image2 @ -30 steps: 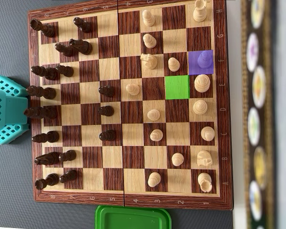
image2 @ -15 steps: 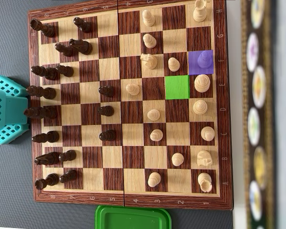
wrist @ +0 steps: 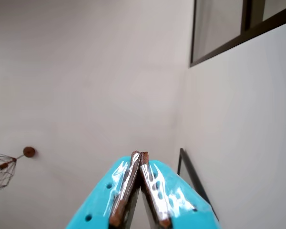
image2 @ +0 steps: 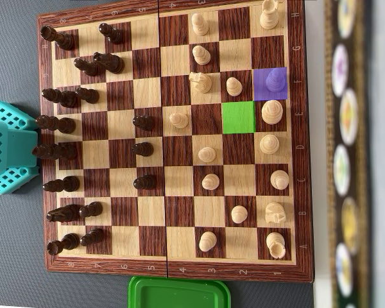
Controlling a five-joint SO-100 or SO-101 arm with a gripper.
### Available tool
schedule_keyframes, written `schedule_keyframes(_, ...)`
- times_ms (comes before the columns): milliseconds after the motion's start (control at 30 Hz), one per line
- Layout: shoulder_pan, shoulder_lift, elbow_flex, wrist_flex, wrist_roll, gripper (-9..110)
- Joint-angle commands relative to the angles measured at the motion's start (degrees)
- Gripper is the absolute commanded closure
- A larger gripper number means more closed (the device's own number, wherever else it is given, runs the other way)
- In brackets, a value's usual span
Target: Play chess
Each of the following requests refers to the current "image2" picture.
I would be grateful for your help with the light wooden bishop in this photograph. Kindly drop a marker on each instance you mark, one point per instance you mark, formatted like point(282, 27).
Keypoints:
point(275, 82)
point(279, 179)

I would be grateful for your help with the wooden folding chess board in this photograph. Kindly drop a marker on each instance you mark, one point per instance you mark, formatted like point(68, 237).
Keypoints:
point(179, 211)

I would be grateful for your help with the light wooden knight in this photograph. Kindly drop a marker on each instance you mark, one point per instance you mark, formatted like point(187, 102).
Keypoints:
point(201, 82)
point(275, 212)

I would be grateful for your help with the light wooden queen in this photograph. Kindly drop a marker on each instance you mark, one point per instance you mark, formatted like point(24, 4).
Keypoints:
point(269, 144)

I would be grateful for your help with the light wooden king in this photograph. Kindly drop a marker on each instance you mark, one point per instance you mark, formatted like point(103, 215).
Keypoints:
point(272, 112)

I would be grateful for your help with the light wooden rook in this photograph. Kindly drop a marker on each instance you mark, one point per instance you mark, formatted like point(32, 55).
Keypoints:
point(270, 17)
point(275, 244)

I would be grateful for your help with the dark wooden knight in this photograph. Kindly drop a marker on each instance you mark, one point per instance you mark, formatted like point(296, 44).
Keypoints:
point(64, 213)
point(110, 62)

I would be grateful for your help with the dark wooden bishop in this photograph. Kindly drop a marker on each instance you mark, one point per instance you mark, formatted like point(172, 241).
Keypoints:
point(62, 184)
point(61, 97)

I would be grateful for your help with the dark wooden queen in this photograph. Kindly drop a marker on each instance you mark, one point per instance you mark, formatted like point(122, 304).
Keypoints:
point(54, 151)

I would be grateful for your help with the dark wooden king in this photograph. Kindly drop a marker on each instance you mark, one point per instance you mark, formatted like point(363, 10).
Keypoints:
point(57, 124)

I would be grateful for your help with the green plastic lid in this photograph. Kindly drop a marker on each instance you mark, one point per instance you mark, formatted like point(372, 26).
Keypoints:
point(179, 295)

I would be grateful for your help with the dark wooden rook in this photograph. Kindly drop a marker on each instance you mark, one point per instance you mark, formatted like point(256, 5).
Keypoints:
point(59, 38)
point(63, 243)

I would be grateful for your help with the dark patterned rug border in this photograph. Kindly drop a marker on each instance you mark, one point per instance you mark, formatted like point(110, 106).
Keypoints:
point(359, 160)

